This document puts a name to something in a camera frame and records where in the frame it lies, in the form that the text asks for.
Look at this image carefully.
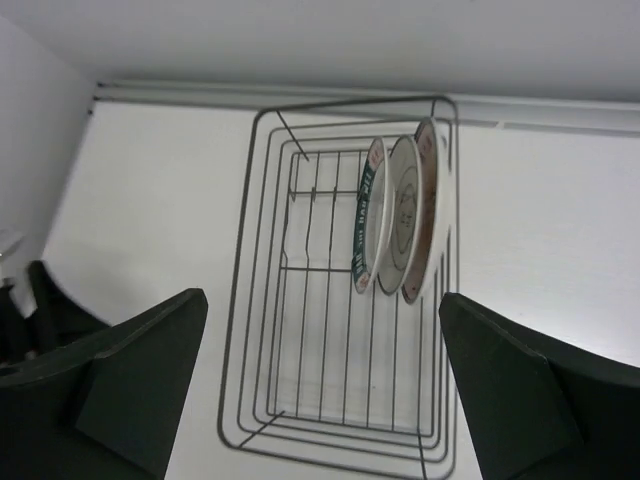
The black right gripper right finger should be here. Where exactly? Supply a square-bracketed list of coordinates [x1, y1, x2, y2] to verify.
[439, 293, 639, 479]

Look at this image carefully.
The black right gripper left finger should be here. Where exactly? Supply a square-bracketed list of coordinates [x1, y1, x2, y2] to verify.
[1, 288, 208, 479]

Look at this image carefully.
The grey wire dish rack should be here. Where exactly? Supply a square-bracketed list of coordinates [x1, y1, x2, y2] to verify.
[217, 95, 459, 479]

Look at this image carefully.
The orange patterned white plate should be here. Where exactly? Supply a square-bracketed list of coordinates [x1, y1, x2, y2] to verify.
[401, 117, 454, 305]

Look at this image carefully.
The white plate with black rings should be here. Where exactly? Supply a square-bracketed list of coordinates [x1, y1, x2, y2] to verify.
[378, 135, 423, 296]

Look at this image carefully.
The green rimmed white plate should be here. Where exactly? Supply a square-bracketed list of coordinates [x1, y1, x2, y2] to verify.
[351, 137, 393, 294]

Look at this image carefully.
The aluminium table frame rail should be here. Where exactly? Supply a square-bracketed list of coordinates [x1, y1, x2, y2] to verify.
[94, 80, 639, 138]

